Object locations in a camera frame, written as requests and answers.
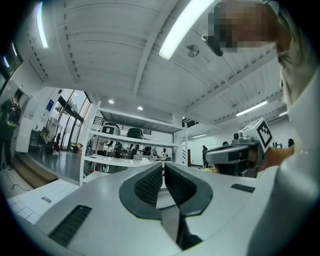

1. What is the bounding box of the white and black robot head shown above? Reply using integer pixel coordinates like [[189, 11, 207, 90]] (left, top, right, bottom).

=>
[[101, 121, 121, 136]]

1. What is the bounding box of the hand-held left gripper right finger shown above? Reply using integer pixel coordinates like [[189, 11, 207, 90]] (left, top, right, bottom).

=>
[[164, 162, 276, 251]]

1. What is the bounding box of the black head-worn camera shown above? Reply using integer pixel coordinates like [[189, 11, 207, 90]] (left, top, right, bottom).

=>
[[201, 33, 224, 58]]

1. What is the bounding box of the thin floor cable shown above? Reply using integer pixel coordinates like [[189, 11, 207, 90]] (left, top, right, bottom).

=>
[[9, 183, 32, 192]]

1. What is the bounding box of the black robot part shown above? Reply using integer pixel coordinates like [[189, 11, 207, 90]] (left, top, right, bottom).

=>
[[126, 127, 144, 139]]

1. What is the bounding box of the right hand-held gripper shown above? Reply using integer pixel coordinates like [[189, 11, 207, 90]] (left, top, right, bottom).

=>
[[202, 117, 274, 179]]

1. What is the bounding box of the loaded trolley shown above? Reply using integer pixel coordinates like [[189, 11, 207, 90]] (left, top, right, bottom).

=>
[[37, 116, 60, 152]]

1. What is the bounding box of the long ceiling light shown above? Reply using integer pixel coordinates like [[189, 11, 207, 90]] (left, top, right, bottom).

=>
[[36, 1, 49, 49], [158, 0, 217, 60], [235, 100, 268, 118]]

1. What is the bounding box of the person's right forearm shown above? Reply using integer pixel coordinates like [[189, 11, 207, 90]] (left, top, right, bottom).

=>
[[264, 145, 296, 168]]

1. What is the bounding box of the large glass window wall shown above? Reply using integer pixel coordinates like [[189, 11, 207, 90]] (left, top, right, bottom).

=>
[[56, 89, 91, 151]]

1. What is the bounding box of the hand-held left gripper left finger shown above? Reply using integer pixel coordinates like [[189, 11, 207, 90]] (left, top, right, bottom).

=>
[[34, 161, 181, 251]]

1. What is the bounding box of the person's white shirt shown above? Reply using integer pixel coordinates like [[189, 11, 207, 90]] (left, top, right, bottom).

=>
[[246, 4, 320, 256]]

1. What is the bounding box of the low wooden platform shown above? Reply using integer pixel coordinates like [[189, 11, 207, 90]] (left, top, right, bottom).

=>
[[11, 152, 59, 190]]

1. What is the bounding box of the person's head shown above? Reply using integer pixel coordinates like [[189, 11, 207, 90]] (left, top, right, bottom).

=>
[[207, 0, 293, 57]]

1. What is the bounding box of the white metal shelving rack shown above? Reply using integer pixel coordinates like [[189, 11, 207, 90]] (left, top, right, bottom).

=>
[[79, 100, 189, 186]]

